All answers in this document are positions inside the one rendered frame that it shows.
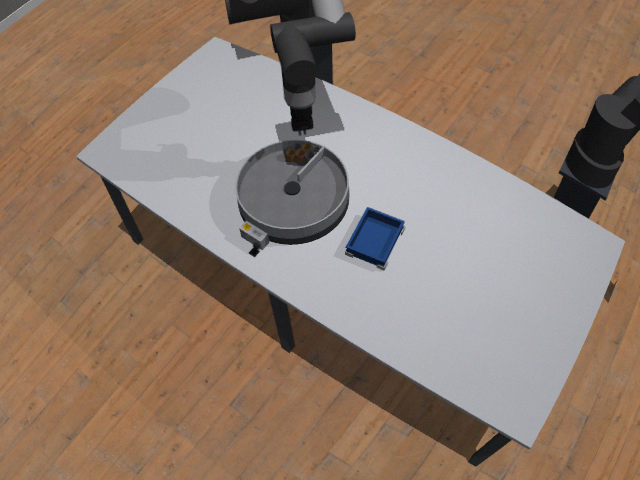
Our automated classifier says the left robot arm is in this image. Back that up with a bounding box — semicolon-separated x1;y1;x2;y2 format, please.
567;74;640;188

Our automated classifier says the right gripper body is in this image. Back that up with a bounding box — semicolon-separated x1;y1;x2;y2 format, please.
283;84;316;131

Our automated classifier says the blue open tray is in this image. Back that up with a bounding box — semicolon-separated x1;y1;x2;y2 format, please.
346;207;405;267

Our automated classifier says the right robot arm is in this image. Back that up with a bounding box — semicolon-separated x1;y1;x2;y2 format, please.
225;0;356;93

